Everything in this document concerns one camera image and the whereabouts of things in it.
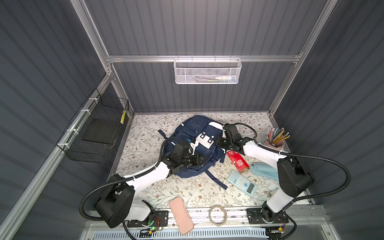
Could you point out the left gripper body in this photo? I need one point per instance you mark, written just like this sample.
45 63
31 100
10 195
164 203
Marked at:
190 160

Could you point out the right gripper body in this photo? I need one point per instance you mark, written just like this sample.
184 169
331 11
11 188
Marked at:
223 143

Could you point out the navy blue student backpack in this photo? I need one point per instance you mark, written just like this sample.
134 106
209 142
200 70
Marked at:
202 133

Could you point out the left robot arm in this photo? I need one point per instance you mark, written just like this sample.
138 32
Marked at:
116 198

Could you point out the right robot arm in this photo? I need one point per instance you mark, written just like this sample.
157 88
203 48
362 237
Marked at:
294 176

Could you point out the red card box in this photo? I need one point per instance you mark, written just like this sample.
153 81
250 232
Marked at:
238 161

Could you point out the light blue pouch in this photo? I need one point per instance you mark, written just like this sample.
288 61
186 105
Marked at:
264 170

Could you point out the bundle of coloured pencils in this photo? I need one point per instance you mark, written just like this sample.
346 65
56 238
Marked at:
277 135

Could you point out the light blue calculator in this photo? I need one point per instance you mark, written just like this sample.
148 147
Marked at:
242 183

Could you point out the pink pencil cup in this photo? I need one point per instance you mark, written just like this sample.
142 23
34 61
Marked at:
279 146

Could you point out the pens in white basket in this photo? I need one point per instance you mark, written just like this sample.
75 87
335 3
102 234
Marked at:
214 79

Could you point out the roll of clear tape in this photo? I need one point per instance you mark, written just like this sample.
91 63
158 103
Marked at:
217 215

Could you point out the pink pencil case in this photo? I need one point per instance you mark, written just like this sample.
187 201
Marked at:
181 215

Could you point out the yellow tag on basket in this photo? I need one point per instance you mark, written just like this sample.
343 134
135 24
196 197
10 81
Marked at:
122 120

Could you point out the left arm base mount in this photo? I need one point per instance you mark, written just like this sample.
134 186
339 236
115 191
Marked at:
159 218

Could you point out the white wire mesh basket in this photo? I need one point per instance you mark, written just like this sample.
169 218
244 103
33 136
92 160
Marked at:
185 69

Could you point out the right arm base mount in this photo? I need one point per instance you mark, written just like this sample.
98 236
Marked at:
265 216

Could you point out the black wire basket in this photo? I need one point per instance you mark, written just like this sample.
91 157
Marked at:
96 132

